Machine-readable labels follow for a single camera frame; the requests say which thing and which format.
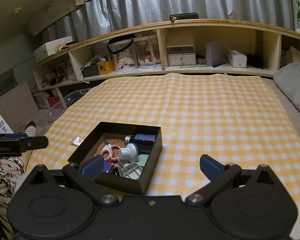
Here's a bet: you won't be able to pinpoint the pink board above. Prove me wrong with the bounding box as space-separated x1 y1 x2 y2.
0 82 38 130

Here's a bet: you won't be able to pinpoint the red handled scissors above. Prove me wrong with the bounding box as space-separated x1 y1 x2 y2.
101 140 121 163

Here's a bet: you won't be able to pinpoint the grey pillow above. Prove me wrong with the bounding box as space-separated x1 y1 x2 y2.
273 61 300 112

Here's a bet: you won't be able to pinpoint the white box on shelf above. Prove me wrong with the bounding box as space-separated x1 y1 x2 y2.
34 36 73 62

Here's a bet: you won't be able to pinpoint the white plastic tool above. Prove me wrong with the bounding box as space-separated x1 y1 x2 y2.
120 163 143 180

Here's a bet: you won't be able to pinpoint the clear display case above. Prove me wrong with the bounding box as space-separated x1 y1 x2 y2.
108 34 161 73

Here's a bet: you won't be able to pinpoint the yellow printed box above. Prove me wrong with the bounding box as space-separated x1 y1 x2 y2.
97 60 115 75

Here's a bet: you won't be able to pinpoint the clear plastic wrapper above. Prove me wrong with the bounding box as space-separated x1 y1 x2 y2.
71 137 83 147

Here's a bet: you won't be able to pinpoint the tissue box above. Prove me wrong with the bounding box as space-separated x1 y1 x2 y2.
227 49 247 68

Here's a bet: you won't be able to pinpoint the black storage box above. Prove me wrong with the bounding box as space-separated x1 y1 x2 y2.
68 121 162 196

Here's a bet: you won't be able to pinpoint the dark blue bottle silver cap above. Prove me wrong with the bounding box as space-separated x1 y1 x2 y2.
125 134 157 155

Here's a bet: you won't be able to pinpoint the lilac box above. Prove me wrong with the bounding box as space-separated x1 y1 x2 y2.
205 42 221 67

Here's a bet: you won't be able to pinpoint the smart watch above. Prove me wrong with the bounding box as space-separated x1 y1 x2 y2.
108 166 122 177

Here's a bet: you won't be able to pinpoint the round cork coaster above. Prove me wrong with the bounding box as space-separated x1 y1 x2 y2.
95 138 125 163

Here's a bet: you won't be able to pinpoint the white drawer box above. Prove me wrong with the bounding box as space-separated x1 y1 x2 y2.
166 33 196 66

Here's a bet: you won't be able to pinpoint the silver curtain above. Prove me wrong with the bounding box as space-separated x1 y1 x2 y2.
29 0 294 43

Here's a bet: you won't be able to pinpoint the yellow checkered tablecloth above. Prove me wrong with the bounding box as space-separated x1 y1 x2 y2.
28 74 300 206

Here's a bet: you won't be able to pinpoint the colourful card pack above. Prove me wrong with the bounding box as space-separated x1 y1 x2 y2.
83 158 113 173

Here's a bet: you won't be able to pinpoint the wooden wall shelf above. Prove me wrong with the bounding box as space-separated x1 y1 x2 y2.
32 19 300 93

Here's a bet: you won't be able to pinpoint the striped sock foot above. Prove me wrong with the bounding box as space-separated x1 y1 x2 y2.
25 121 37 137

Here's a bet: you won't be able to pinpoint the mint green round compact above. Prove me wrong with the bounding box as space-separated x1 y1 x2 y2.
136 154 149 168

